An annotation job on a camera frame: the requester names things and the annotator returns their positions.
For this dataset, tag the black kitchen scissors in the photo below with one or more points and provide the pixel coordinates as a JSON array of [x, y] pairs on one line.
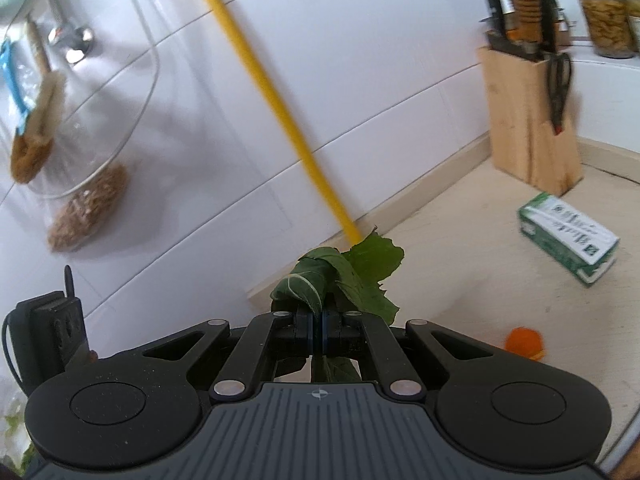
[[557, 95]]

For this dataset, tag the yellow pipe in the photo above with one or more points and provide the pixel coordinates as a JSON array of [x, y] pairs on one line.
[[265, 95]]

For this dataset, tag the white green milk carton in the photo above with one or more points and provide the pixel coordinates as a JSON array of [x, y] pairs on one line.
[[565, 230]]

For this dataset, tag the orange peel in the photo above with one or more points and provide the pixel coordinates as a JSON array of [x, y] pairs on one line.
[[522, 341]]

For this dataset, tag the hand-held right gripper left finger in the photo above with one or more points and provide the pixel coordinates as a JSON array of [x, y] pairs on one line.
[[306, 332]]

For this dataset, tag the brown scrubbing brush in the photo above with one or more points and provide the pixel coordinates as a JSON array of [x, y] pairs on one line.
[[32, 150]]

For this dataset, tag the wooden knife block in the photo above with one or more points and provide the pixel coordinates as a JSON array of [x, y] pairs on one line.
[[525, 125]]

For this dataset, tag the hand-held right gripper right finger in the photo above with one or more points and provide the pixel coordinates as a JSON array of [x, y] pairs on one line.
[[332, 332]]

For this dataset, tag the metal wall hook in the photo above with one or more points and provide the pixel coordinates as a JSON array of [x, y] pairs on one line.
[[70, 42]]

